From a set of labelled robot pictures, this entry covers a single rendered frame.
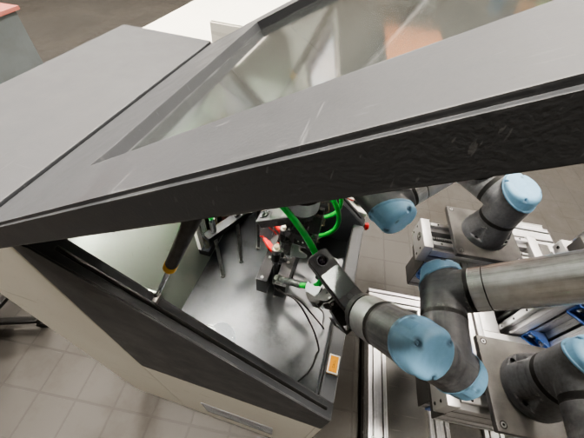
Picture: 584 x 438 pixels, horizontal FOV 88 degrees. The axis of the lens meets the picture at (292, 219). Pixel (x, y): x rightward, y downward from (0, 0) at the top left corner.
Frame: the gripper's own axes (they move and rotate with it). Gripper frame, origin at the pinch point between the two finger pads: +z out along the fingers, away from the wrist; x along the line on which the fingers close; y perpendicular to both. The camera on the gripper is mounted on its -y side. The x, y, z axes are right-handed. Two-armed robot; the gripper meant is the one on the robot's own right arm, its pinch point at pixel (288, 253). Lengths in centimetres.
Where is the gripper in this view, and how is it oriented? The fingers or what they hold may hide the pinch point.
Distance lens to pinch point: 86.0
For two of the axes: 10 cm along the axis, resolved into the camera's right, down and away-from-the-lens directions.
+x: 2.8, -7.2, 6.4
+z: -0.7, 6.5, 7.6
